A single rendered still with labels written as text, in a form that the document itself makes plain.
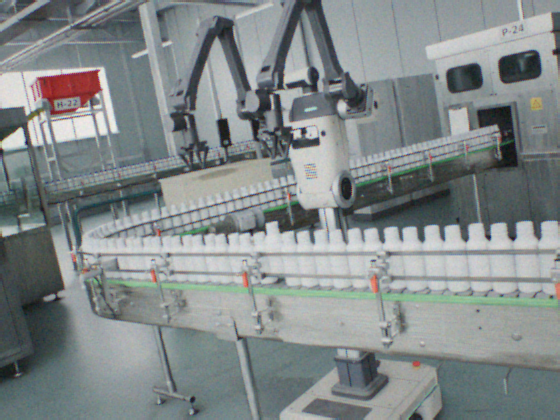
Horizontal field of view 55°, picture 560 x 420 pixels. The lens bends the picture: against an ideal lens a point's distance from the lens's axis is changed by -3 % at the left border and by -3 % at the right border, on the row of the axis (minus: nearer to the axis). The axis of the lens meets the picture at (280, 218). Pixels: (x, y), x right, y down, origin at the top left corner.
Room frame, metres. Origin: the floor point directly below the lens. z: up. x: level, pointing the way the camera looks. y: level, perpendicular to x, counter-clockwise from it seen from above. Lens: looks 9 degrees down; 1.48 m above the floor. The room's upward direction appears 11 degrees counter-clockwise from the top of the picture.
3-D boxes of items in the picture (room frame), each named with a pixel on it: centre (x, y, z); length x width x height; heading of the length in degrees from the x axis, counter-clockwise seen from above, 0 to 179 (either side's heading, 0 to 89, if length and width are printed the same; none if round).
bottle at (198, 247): (1.94, 0.30, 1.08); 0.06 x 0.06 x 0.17
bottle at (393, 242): (1.46, -0.29, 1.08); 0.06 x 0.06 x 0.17
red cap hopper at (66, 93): (8.15, 2.69, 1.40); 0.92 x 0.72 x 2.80; 122
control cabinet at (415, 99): (8.42, -2.22, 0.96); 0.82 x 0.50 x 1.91; 122
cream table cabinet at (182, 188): (6.16, 0.61, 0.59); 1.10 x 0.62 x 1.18; 122
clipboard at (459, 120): (5.23, -1.84, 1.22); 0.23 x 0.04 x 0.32; 32
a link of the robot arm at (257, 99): (1.78, -0.02, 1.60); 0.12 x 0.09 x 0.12; 140
